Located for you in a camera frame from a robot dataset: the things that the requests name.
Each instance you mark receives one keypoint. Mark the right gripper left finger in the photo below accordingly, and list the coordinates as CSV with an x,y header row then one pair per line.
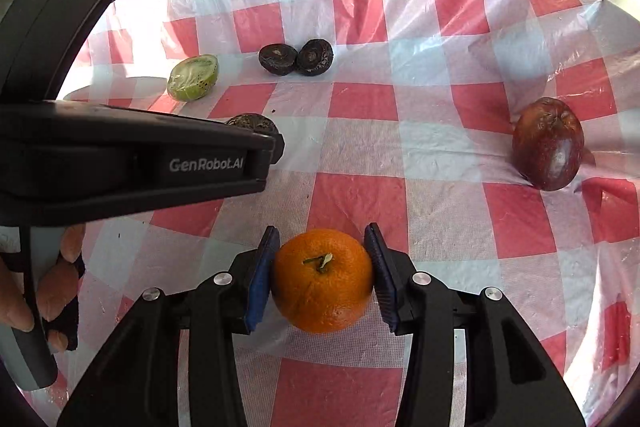
x,y
133,379

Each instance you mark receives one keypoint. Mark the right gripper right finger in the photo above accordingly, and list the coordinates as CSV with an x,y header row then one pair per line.
x,y
510,378

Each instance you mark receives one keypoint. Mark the green kiwi half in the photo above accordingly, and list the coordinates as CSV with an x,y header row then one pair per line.
x,y
193,78

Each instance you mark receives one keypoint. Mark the dark passion fruit half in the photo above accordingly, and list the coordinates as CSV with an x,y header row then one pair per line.
x,y
255,122
315,57
278,58

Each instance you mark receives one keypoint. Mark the orange mandarin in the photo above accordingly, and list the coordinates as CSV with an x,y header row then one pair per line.
x,y
322,281

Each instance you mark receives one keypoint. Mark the person left hand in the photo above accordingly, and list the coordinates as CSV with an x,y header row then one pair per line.
x,y
56,292

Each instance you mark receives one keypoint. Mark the dark red apple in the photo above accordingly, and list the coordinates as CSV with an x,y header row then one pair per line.
x,y
548,144

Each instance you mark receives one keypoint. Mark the red white checkered tablecloth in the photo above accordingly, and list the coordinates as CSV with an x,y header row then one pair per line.
x,y
410,128

